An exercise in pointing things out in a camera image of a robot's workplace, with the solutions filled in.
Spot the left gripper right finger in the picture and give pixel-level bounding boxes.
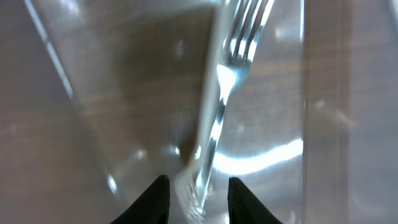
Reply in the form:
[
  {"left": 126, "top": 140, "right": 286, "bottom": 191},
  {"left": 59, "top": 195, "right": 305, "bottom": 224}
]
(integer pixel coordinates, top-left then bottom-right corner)
[{"left": 228, "top": 177, "right": 282, "bottom": 224}]

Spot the left clear plastic container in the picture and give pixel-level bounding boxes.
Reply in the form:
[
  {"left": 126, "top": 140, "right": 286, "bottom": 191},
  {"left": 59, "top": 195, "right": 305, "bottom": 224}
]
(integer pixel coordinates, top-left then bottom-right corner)
[{"left": 26, "top": 1, "right": 304, "bottom": 223}]

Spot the right clear plastic container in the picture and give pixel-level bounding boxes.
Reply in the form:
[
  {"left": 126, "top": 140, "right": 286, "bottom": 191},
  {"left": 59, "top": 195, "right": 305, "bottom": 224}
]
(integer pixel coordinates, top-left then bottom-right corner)
[{"left": 303, "top": 0, "right": 397, "bottom": 223}]

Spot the white plastic fork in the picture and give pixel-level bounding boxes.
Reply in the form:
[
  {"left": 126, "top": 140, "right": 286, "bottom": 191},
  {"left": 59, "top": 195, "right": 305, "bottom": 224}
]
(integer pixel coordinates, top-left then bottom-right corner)
[{"left": 174, "top": 1, "right": 234, "bottom": 223}]

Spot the clear plastic container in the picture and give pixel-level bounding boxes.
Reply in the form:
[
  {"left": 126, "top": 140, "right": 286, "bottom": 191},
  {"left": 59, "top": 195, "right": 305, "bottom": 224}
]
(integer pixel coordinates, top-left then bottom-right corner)
[
  {"left": 26, "top": 1, "right": 304, "bottom": 223},
  {"left": 303, "top": 0, "right": 397, "bottom": 223}
]

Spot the silver metal fork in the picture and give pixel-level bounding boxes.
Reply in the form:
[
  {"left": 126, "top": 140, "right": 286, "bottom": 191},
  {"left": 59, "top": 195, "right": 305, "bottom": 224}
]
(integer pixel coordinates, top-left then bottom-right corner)
[{"left": 193, "top": 0, "right": 274, "bottom": 209}]

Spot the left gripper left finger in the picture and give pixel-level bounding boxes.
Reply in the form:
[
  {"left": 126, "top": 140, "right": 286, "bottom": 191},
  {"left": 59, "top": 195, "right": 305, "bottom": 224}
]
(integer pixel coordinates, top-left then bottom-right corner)
[{"left": 111, "top": 175, "right": 170, "bottom": 224}]

